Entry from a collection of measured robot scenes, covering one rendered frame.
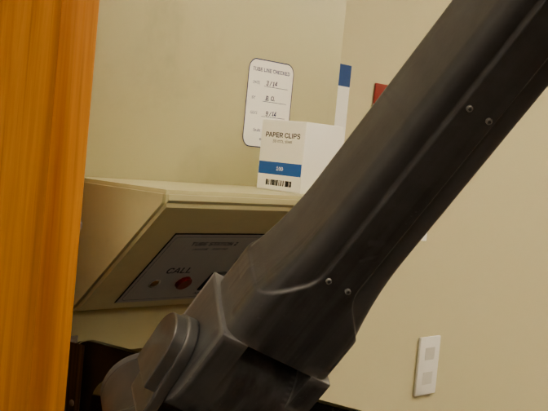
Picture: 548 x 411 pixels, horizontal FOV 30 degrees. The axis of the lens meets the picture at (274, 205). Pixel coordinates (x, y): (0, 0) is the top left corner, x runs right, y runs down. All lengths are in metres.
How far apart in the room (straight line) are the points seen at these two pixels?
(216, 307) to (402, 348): 1.43
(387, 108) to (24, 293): 0.30
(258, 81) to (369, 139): 0.44
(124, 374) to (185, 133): 0.29
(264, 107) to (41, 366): 0.36
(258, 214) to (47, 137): 0.19
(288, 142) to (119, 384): 0.31
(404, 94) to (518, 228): 1.78
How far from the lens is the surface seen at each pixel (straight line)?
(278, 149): 0.87
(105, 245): 0.75
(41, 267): 0.67
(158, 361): 0.53
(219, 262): 0.81
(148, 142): 0.84
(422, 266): 1.96
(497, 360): 2.27
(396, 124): 0.48
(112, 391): 0.63
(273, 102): 0.94
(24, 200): 0.69
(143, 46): 0.83
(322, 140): 0.87
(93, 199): 0.76
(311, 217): 0.50
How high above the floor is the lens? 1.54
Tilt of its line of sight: 3 degrees down
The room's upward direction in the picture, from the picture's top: 5 degrees clockwise
